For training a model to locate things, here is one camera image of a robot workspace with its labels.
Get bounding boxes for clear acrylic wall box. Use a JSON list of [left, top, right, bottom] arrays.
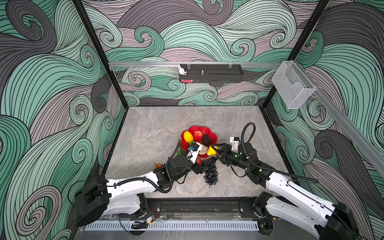
[[272, 61, 316, 110]]

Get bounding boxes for white rabbit figurine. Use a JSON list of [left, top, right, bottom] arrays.
[[178, 65, 187, 75]]

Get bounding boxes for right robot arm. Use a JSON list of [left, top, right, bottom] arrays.
[[212, 144, 360, 240]]

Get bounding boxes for red flower-shaped fruit bowl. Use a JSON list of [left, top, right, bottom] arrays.
[[181, 126, 218, 160]]

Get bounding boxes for red fake wrinkled fruit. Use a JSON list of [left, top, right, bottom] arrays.
[[193, 130, 203, 142]]

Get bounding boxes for aluminium wall rail right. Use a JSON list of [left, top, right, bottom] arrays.
[[297, 63, 384, 175]]

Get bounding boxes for white slotted cable duct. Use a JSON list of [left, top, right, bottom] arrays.
[[85, 220, 259, 232]]

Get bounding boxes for yellow fake lemon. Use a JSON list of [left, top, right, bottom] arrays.
[[183, 131, 194, 144]]

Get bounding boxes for dark purple fake grapes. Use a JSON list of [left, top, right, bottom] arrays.
[[204, 157, 218, 186]]

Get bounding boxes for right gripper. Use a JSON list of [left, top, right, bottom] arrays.
[[211, 143, 252, 174]]

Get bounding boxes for cream fake pear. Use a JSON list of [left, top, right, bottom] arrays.
[[199, 146, 209, 156]]

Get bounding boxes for aluminium wall rail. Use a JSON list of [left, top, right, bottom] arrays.
[[297, 63, 384, 175], [108, 61, 282, 69]]

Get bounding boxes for black wall shelf tray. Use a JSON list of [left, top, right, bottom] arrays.
[[179, 65, 244, 84]]

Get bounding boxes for dark fake avocado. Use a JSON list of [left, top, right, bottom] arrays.
[[202, 134, 212, 147]]

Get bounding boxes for small yellow fake pear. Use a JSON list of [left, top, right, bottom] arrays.
[[207, 145, 220, 156]]

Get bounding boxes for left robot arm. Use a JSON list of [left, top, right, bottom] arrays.
[[74, 155, 208, 227]]

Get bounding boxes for aluminium wall rail back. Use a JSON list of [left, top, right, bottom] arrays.
[[108, 61, 282, 69]]

